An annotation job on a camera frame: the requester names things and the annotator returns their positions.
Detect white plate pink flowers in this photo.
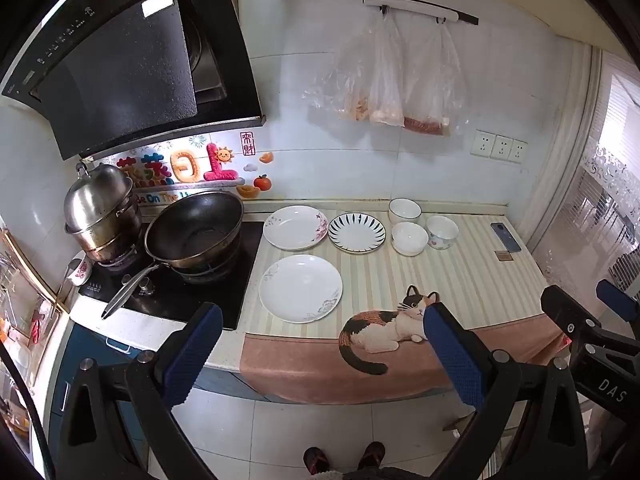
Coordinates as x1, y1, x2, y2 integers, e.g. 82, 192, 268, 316
263, 205, 329, 251

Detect black gas cooktop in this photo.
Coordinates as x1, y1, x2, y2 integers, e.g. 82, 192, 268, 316
80, 220, 265, 331

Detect blue smartphone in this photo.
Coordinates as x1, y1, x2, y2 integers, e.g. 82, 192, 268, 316
490, 222, 522, 253

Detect white bowl dark rim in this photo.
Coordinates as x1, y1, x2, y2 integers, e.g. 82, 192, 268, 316
388, 198, 422, 226

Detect colourful wall sticker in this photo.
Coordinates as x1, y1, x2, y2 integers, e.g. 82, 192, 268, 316
116, 132, 275, 206

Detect plain white bowl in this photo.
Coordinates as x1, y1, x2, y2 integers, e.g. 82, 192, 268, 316
391, 222, 429, 257

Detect white wall hook rail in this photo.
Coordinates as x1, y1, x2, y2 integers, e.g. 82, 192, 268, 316
363, 0, 479, 27

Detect blue kitchen cabinet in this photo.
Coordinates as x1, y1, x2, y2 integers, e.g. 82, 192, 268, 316
47, 322, 281, 461

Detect person's right shoe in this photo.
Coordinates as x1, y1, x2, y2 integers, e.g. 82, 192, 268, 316
357, 441, 386, 471

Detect stainless steel steamer pot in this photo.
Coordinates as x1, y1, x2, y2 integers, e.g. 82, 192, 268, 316
63, 162, 143, 265

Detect white plate blue striped rim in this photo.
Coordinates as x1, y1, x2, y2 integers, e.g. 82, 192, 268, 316
328, 212, 388, 253

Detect large white plate grey flowers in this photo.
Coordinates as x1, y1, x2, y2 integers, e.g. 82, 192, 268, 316
258, 254, 344, 324

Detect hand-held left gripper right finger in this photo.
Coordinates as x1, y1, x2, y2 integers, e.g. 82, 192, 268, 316
422, 302, 592, 480

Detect sliding glass door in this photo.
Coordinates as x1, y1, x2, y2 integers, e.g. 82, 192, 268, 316
530, 45, 640, 311

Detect striped cat print mat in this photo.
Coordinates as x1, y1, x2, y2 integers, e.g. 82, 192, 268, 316
239, 207, 571, 406

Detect black wok with metal handle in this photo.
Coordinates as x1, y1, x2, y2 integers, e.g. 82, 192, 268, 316
101, 191, 245, 321

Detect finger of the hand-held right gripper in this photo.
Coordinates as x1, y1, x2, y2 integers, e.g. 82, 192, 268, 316
541, 285, 601, 341
596, 280, 640, 318

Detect black range hood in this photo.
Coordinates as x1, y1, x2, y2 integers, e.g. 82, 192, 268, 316
0, 0, 267, 161

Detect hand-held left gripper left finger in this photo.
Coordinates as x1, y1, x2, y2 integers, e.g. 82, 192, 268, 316
45, 302, 224, 480

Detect small red patterned cup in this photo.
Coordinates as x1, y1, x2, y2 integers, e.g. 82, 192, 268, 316
67, 257, 93, 287

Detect white bowl floral print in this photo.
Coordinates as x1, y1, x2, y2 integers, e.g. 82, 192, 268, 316
426, 215, 460, 251

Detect cluttered kitchen rack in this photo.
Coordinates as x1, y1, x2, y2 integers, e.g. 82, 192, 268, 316
0, 230, 66, 411

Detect person's left shoe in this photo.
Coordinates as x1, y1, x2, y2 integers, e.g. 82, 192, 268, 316
304, 447, 331, 476

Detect clear plastic bag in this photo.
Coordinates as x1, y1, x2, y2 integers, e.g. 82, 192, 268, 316
402, 22, 466, 137
369, 15, 406, 126
307, 15, 383, 121

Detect person's shoe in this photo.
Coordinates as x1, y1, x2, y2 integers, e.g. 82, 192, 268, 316
304, 447, 331, 476
357, 441, 386, 471

